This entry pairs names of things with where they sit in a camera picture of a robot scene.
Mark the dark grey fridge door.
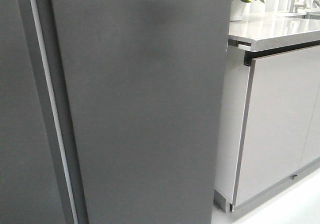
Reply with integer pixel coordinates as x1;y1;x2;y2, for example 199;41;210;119
52;0;231;224
0;0;76;224

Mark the grey kitchen countertop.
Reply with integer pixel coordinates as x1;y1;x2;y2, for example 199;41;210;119
228;12;320;52

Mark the light grey cabinet door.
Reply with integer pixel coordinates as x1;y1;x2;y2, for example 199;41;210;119
233;46;320;208
299;92;320;168

